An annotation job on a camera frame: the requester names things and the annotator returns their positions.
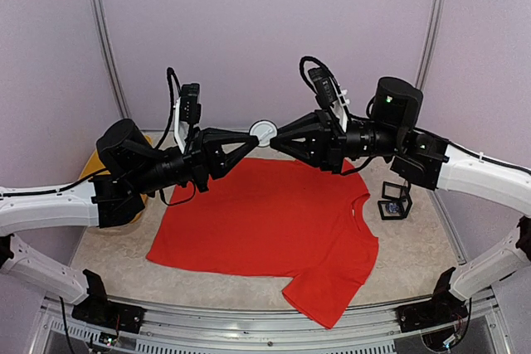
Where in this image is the aluminium front rail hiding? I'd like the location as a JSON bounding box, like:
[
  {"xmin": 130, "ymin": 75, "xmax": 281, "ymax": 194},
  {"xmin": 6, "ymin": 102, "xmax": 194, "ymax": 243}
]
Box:
[{"xmin": 28, "ymin": 283, "xmax": 511, "ymax": 354}]

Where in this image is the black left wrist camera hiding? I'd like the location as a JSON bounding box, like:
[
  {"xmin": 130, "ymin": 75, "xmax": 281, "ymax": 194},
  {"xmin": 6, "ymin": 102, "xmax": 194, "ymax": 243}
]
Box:
[{"xmin": 173, "ymin": 83, "xmax": 202, "ymax": 153}]

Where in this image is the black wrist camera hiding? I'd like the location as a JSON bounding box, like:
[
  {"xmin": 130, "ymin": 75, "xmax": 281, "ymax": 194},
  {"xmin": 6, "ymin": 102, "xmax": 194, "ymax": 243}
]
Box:
[
  {"xmin": 173, "ymin": 83, "xmax": 202, "ymax": 153},
  {"xmin": 299, "ymin": 56, "xmax": 352, "ymax": 133}
]

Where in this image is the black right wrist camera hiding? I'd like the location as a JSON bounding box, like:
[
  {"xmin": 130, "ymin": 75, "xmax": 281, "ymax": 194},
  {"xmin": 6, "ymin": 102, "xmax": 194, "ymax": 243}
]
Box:
[{"xmin": 299, "ymin": 56, "xmax": 352, "ymax": 133}]

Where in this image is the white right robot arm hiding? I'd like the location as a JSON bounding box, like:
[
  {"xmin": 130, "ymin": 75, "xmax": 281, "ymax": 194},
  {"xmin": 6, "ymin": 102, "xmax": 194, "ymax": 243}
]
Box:
[{"xmin": 270, "ymin": 73, "xmax": 530, "ymax": 324}]

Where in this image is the aluminium frame post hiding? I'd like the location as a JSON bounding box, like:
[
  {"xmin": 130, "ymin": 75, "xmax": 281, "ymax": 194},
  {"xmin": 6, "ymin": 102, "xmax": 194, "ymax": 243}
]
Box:
[
  {"xmin": 90, "ymin": 0, "xmax": 130, "ymax": 118},
  {"xmin": 415, "ymin": 0, "xmax": 445, "ymax": 91}
]

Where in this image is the rear black display box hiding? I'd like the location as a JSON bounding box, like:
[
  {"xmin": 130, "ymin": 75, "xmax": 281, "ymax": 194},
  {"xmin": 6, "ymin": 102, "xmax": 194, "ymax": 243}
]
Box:
[{"xmin": 382, "ymin": 181, "xmax": 412, "ymax": 201}]

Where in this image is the white round brooch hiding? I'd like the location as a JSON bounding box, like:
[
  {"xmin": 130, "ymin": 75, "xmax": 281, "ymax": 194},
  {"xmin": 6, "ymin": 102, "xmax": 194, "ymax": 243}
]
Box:
[{"xmin": 249, "ymin": 119, "xmax": 277, "ymax": 148}]

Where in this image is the right aluminium frame post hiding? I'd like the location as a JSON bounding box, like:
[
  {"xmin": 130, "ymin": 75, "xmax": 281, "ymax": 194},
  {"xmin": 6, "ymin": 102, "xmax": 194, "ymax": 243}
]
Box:
[{"xmin": 415, "ymin": 0, "xmax": 445, "ymax": 91}]

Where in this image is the yellow plastic basket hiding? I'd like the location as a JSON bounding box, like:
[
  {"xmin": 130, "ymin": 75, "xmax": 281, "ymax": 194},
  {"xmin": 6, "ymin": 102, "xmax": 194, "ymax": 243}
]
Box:
[{"xmin": 80, "ymin": 134, "xmax": 153, "ymax": 226}]

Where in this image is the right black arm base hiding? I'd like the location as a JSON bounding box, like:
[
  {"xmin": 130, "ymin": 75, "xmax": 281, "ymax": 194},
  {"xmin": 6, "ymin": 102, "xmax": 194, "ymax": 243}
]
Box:
[{"xmin": 396, "ymin": 267, "xmax": 469, "ymax": 332}]

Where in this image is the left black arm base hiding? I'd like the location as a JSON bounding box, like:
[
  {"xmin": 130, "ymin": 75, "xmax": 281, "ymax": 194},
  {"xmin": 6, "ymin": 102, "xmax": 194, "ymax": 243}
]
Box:
[{"xmin": 72, "ymin": 269, "xmax": 146, "ymax": 334}]

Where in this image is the red t-shirt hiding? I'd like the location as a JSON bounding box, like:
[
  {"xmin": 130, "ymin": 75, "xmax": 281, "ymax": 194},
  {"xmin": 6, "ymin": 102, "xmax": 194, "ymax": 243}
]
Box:
[{"xmin": 147, "ymin": 158, "xmax": 379, "ymax": 329}]

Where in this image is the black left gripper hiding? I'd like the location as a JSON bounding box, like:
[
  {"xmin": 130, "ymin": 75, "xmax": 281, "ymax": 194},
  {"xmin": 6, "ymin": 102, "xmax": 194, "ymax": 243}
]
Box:
[{"xmin": 129, "ymin": 125, "xmax": 259, "ymax": 195}]

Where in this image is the left aluminium frame post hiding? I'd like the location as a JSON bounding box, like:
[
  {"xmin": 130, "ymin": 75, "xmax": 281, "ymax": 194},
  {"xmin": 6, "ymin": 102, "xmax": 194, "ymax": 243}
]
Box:
[{"xmin": 90, "ymin": 0, "xmax": 130, "ymax": 118}]

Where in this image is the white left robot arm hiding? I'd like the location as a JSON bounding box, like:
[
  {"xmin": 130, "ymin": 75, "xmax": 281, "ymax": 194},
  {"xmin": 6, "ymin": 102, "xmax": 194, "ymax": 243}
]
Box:
[{"xmin": 1, "ymin": 119, "xmax": 259, "ymax": 325}]

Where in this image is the black display box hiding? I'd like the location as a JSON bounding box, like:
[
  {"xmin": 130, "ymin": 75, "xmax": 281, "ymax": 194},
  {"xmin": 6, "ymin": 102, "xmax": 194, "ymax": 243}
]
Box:
[
  {"xmin": 378, "ymin": 199, "xmax": 412, "ymax": 221},
  {"xmin": 382, "ymin": 181, "xmax": 412, "ymax": 201}
]

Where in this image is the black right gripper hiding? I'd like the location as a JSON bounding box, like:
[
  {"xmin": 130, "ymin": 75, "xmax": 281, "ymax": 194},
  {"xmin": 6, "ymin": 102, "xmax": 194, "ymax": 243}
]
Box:
[{"xmin": 269, "ymin": 107, "xmax": 404, "ymax": 174}]

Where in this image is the front black display box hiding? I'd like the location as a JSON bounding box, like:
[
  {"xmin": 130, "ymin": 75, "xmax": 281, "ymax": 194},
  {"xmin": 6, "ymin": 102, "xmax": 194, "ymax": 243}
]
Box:
[{"xmin": 378, "ymin": 199, "xmax": 412, "ymax": 221}]

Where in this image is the blue brooch in front box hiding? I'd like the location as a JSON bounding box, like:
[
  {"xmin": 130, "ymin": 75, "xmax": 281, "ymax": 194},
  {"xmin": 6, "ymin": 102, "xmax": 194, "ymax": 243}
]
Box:
[{"xmin": 385, "ymin": 202, "xmax": 401, "ymax": 214}]

